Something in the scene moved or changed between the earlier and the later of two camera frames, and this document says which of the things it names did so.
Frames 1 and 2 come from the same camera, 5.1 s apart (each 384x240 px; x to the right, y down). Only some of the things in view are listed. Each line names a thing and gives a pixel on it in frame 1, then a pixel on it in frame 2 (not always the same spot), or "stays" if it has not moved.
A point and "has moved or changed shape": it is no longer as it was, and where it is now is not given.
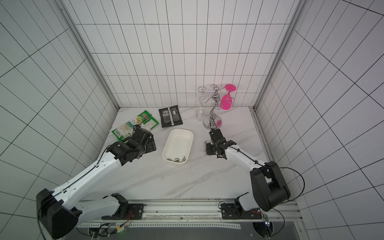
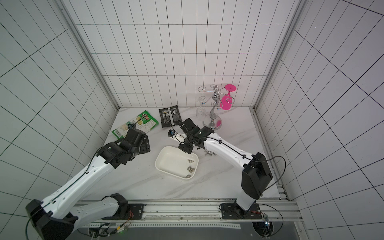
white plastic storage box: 178,146 has moved or changed shape
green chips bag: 143,119 stays
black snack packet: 170,116 stays
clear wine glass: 200,112 stays
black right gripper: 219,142 -> 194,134
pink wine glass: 226,101 stays
